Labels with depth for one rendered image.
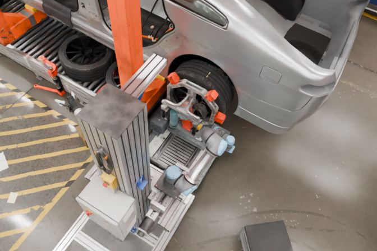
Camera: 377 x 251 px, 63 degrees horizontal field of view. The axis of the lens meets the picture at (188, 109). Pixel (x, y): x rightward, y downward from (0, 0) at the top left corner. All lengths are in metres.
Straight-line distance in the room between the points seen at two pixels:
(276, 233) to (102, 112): 2.20
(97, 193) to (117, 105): 0.84
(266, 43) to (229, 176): 1.75
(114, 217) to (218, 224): 1.55
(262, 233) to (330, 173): 1.32
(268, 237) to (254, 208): 0.50
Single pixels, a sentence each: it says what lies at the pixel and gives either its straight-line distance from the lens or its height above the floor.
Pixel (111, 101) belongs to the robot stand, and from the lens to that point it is 1.61.
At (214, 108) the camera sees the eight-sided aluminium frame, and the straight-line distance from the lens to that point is 2.87.
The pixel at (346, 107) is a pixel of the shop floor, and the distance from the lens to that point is 4.78.
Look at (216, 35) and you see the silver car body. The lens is 2.59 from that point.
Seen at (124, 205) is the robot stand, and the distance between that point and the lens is 2.20.
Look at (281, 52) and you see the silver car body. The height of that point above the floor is 1.68.
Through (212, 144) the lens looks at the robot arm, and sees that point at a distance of 2.33.
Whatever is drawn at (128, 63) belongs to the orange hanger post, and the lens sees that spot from 2.57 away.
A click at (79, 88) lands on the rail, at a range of 3.83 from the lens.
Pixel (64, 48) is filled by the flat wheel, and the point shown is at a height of 0.50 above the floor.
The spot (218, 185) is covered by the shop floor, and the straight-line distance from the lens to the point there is 3.60.
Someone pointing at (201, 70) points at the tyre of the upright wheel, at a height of 1.18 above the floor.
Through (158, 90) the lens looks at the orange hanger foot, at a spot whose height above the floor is 0.68.
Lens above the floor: 3.33
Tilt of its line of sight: 56 degrees down
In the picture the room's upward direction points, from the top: 8 degrees clockwise
